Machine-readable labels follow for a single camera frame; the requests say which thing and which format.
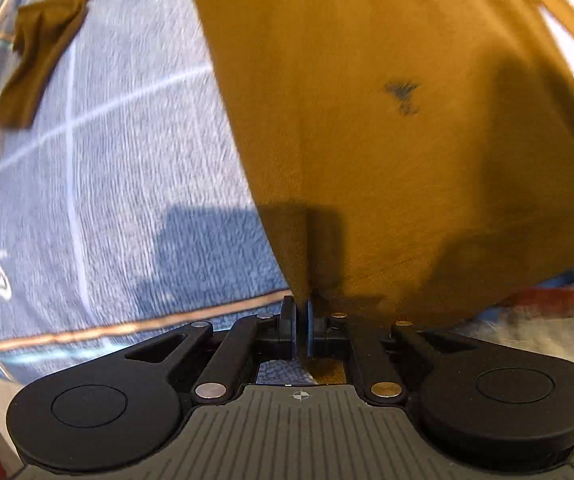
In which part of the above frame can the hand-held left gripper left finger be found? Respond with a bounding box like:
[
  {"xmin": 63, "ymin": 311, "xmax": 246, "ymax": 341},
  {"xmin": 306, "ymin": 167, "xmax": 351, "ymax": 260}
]
[{"xmin": 126, "ymin": 297, "xmax": 298, "ymax": 405}]

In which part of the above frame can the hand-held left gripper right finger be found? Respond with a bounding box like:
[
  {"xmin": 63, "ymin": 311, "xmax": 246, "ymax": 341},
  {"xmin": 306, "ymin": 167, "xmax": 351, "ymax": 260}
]
[{"xmin": 307, "ymin": 302, "xmax": 468, "ymax": 406}]

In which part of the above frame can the brown t-shirt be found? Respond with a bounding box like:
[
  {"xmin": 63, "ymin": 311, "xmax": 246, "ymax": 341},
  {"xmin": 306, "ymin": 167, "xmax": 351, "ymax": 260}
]
[{"xmin": 0, "ymin": 0, "xmax": 574, "ymax": 386}]

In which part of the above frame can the blue checked blanket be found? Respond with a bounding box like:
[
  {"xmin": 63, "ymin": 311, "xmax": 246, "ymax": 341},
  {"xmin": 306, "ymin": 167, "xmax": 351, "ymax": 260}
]
[{"xmin": 0, "ymin": 0, "xmax": 574, "ymax": 386}]

